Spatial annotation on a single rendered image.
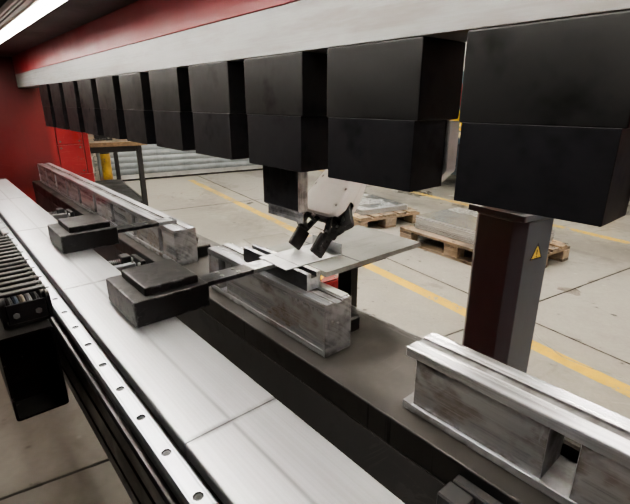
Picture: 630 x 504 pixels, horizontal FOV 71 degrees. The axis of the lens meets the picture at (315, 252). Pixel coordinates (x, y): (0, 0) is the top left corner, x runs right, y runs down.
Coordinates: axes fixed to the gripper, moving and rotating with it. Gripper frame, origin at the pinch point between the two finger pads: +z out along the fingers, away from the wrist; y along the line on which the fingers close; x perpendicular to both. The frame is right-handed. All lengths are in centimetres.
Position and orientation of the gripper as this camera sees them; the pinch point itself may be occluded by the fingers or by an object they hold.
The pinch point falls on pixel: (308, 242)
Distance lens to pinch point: 83.7
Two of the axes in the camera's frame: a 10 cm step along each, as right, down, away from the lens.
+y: 6.5, 2.4, -7.2
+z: -4.9, 8.6, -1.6
